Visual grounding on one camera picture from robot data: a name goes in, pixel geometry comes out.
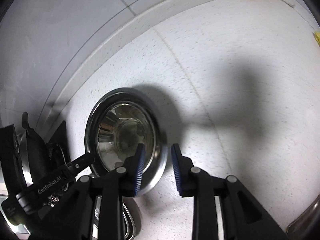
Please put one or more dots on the steel bowl medium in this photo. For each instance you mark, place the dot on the steel bowl medium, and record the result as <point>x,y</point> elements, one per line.
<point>125,125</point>

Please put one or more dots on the yellow cloth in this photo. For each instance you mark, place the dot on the yellow cloth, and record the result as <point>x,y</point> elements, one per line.
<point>317,37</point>

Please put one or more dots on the steel sink edge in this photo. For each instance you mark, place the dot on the steel sink edge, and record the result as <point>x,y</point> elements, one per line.
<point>306,226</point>

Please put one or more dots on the small steel plate with label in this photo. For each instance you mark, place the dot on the small steel plate with label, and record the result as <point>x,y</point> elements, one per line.
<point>156,169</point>

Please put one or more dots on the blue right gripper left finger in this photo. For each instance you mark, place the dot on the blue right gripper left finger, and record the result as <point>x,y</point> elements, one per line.
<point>134,171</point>

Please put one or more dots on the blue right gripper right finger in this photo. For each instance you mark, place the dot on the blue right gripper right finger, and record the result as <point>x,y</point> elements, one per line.
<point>185,182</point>

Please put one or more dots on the large steel plate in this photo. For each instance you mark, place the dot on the large steel plate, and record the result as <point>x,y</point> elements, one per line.
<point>112,220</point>

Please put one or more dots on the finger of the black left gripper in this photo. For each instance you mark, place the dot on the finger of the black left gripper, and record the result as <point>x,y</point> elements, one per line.
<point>80,163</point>

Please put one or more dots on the black glass cooktop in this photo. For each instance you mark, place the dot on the black glass cooktop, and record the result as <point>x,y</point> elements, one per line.
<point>58,144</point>

